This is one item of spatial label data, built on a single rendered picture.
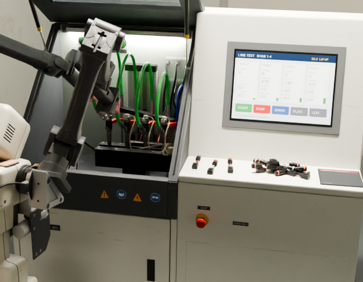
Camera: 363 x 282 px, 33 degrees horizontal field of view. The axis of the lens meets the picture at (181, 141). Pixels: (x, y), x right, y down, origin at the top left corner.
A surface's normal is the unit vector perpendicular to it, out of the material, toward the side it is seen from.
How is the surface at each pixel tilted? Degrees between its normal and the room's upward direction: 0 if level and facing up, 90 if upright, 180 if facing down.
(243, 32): 76
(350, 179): 0
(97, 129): 90
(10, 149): 90
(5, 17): 90
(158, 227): 90
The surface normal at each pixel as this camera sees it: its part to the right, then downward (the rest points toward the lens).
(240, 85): -0.17, 0.08
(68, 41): -0.18, 0.32
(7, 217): 0.94, 0.13
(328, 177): 0.02, -0.95
